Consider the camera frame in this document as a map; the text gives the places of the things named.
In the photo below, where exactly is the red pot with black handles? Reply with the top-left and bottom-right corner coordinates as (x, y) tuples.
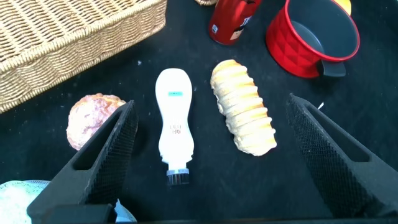
(266, 0), (361, 78)

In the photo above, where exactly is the long striped bread roll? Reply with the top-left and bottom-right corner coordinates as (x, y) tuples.
(210, 59), (277, 157)

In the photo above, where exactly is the red soda can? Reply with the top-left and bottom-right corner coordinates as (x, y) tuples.
(208, 0), (264, 46)

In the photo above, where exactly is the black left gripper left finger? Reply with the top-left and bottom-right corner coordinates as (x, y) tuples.
(26, 100), (139, 224)

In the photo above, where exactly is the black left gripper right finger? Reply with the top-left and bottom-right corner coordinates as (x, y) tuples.
(285, 92), (398, 218)

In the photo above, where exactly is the light blue bath pouf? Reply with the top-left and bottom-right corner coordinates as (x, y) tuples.
(0, 179), (137, 223)

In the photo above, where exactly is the yellow mango toy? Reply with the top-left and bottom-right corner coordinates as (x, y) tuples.
(334, 0), (352, 16)

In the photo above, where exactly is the brown crusty round bun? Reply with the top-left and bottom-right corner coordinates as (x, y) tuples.
(66, 93), (127, 151)

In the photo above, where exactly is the white handheld brush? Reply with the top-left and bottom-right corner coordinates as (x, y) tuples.
(155, 68), (195, 187)

